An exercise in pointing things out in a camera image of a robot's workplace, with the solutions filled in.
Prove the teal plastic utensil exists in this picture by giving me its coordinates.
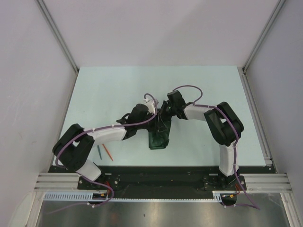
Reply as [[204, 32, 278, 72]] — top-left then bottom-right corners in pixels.
[[97, 145, 102, 160]]

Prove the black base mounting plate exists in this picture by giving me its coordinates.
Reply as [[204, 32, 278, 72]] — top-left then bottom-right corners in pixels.
[[49, 166, 276, 199]]

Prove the orange plastic fork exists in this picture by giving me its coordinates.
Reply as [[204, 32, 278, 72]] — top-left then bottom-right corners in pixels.
[[102, 144, 114, 161]]

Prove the white slotted cable duct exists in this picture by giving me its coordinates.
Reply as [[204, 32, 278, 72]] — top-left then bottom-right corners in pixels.
[[43, 191, 236, 202]]

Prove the dark green cloth napkin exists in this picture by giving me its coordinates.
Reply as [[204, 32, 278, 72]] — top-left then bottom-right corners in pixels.
[[148, 117, 171, 150]]

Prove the front aluminium extrusion rail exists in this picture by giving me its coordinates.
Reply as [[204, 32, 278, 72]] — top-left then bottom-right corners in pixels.
[[34, 173, 292, 193]]

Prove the aluminium frame post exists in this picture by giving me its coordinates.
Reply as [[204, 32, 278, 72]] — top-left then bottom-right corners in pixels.
[[242, 0, 287, 73], [35, 0, 80, 75]]

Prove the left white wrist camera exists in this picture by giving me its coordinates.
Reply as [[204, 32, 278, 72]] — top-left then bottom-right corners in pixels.
[[143, 99, 158, 114]]

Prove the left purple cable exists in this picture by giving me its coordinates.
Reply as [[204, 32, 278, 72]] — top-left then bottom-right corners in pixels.
[[46, 93, 160, 213]]

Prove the left aluminium frame post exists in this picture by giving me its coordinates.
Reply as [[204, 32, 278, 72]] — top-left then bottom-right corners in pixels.
[[35, 0, 80, 75]]

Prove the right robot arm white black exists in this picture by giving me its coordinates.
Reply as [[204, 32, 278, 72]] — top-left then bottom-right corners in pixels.
[[158, 90, 244, 190]]

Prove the right aluminium frame post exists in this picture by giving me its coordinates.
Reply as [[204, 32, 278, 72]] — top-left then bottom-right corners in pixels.
[[242, 0, 287, 73]]

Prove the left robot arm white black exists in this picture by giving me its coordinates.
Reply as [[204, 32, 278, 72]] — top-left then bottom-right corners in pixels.
[[53, 100, 157, 189]]

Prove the right aluminium table rail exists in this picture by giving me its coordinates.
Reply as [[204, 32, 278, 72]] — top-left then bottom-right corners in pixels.
[[237, 67, 275, 167]]

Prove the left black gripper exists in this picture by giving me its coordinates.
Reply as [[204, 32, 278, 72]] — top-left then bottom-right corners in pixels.
[[136, 111, 167, 133]]

